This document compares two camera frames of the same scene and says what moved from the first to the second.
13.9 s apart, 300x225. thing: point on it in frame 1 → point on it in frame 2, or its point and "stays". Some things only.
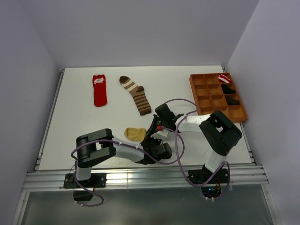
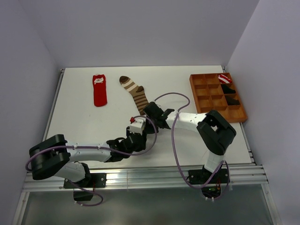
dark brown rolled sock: [231, 101] stays
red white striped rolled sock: [224, 78] stays
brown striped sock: [138, 92] stays
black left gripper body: [151, 141] → [142, 146]
